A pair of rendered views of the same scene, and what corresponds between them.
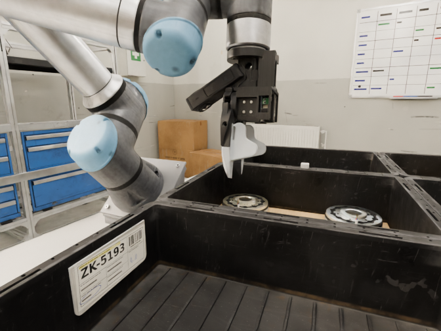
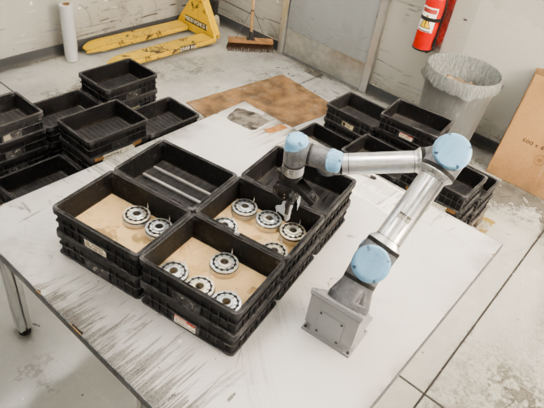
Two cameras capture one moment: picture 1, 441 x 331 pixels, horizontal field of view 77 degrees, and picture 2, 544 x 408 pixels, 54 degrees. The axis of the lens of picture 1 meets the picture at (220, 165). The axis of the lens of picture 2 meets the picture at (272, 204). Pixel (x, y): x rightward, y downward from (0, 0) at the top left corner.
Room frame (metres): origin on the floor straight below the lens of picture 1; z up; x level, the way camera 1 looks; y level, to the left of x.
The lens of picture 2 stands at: (2.01, 0.03, 2.22)
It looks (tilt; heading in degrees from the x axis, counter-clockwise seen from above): 39 degrees down; 185
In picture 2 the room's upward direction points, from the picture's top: 9 degrees clockwise
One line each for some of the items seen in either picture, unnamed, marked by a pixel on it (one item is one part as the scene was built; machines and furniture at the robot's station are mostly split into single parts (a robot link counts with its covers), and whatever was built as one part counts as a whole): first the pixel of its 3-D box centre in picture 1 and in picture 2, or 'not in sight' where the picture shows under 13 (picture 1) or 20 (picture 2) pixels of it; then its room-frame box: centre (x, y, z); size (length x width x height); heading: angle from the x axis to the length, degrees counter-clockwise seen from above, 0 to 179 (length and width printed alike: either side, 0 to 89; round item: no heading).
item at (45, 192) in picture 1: (77, 163); not in sight; (2.14, 1.12, 0.60); 0.72 x 0.03 x 0.56; 150
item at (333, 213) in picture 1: (352, 215); (224, 226); (0.52, -0.26, 0.86); 0.10 x 0.10 x 0.01
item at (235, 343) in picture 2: not in sight; (210, 293); (0.77, -0.24, 0.76); 0.40 x 0.30 x 0.12; 69
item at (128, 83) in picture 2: not in sight; (120, 104); (-0.96, -1.32, 0.37); 0.40 x 0.30 x 0.45; 150
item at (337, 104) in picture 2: not in sight; (355, 129); (-1.38, 0.25, 0.31); 0.40 x 0.30 x 0.34; 60
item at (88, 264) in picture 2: not in sight; (125, 243); (0.63, -0.61, 0.76); 0.40 x 0.30 x 0.12; 69
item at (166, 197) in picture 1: (293, 192); (261, 216); (0.49, -0.13, 0.92); 0.40 x 0.30 x 0.02; 69
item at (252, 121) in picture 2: not in sight; (247, 117); (-0.56, -0.40, 0.71); 0.22 x 0.19 x 0.01; 60
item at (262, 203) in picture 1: (245, 201); (274, 251); (0.59, -0.06, 0.86); 0.10 x 0.10 x 0.01
